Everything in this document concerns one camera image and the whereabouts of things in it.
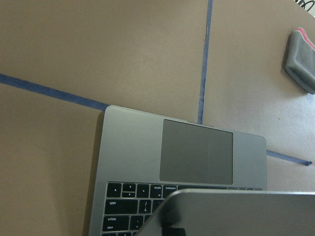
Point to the folded grey cloth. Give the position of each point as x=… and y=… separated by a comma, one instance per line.
x=299, y=61

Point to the grey laptop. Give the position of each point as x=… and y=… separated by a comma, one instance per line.
x=161, y=176

